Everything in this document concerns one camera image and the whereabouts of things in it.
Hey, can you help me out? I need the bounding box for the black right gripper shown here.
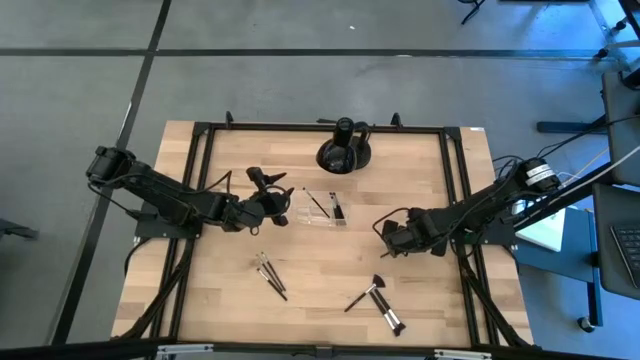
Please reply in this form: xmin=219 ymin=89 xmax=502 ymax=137
xmin=379 ymin=207 xmax=454 ymax=259

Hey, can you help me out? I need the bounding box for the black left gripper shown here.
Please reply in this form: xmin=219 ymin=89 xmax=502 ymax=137
xmin=234 ymin=166 xmax=294 ymax=232

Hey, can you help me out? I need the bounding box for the black fan makeup brush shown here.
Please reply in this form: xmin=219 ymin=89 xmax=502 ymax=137
xmin=343 ymin=273 xmax=387 ymax=313

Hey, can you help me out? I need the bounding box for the round-head black makeup brush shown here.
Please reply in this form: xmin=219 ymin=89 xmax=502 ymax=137
xmin=301 ymin=186 xmax=332 ymax=220

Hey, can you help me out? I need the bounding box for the large black powder brush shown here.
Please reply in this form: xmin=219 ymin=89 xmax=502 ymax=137
xmin=368 ymin=290 xmax=401 ymax=337
xmin=374 ymin=288 xmax=407 ymax=334

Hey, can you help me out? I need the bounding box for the small black makeup brush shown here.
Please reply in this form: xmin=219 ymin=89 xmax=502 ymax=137
xmin=261 ymin=251 xmax=289 ymax=292
xmin=256 ymin=252 xmax=285 ymax=294
xmin=256 ymin=268 xmax=289 ymax=303

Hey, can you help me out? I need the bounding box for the clear acrylic brush organizer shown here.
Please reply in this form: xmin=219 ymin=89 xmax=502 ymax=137
xmin=293 ymin=191 xmax=349 ymax=227

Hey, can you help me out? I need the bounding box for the black desk lamp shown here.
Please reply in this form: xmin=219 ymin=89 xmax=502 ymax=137
xmin=315 ymin=116 xmax=374 ymax=175

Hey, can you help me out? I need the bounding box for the white box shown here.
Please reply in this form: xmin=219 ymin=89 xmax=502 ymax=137
xmin=517 ymin=199 xmax=569 ymax=254

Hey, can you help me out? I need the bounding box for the blue cart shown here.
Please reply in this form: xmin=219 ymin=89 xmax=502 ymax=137
xmin=512 ymin=204 xmax=604 ymax=329

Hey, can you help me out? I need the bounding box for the grey laptop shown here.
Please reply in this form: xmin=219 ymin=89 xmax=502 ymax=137
xmin=592 ymin=182 xmax=640 ymax=301

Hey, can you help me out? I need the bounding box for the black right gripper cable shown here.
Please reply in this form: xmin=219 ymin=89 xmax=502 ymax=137
xmin=372 ymin=206 xmax=414 ymax=239

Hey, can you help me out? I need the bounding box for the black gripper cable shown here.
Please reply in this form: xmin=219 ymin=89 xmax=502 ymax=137
xmin=257 ymin=183 xmax=297 ymax=237
xmin=372 ymin=206 xmax=414 ymax=239

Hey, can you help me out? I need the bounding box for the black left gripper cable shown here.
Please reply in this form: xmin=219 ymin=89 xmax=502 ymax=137
xmin=257 ymin=183 xmax=297 ymax=237

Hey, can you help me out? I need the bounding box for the black aluminium table frame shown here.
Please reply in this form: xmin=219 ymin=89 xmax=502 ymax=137
xmin=112 ymin=110 xmax=534 ymax=351

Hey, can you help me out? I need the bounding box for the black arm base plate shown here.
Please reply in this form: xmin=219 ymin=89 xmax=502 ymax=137
xmin=449 ymin=219 xmax=519 ymax=249
xmin=134 ymin=199 xmax=204 ymax=240

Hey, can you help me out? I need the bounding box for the silver metal bracket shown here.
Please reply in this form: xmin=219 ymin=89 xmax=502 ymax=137
xmin=433 ymin=348 xmax=494 ymax=360
xmin=155 ymin=343 xmax=215 ymax=359

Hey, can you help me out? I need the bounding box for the black power cable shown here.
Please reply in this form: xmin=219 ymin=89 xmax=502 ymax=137
xmin=537 ymin=113 xmax=640 ymax=159

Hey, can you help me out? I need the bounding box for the white cable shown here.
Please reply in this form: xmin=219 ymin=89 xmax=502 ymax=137
xmin=549 ymin=144 xmax=640 ymax=196

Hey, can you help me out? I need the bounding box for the black camera rig beam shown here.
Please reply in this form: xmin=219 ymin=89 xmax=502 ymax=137
xmin=0 ymin=337 xmax=640 ymax=360

